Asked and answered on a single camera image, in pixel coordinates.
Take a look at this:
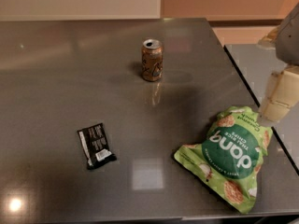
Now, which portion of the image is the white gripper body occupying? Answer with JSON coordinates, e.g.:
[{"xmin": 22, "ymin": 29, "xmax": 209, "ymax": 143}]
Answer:
[{"xmin": 276, "ymin": 3, "xmax": 299, "ymax": 65}]

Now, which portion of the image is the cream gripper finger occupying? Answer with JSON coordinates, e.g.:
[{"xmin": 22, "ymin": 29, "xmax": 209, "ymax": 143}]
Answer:
[
  {"xmin": 257, "ymin": 27, "xmax": 278, "ymax": 49},
  {"xmin": 260, "ymin": 64, "xmax": 299, "ymax": 122}
]

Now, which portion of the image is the orange soda can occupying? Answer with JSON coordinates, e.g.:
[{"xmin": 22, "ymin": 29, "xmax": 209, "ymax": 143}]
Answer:
[{"xmin": 141, "ymin": 38, "xmax": 163, "ymax": 82}]

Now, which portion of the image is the grey side table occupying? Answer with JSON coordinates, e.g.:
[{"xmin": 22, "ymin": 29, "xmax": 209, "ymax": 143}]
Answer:
[{"xmin": 224, "ymin": 44, "xmax": 299, "ymax": 174}]

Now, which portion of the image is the green rice chips bag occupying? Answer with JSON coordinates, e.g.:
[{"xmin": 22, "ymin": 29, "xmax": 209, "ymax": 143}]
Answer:
[{"xmin": 174, "ymin": 106, "xmax": 273, "ymax": 214}]

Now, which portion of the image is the black snack wrapper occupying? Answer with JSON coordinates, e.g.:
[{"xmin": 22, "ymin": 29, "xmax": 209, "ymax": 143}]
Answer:
[{"xmin": 78, "ymin": 123, "xmax": 117, "ymax": 170}]

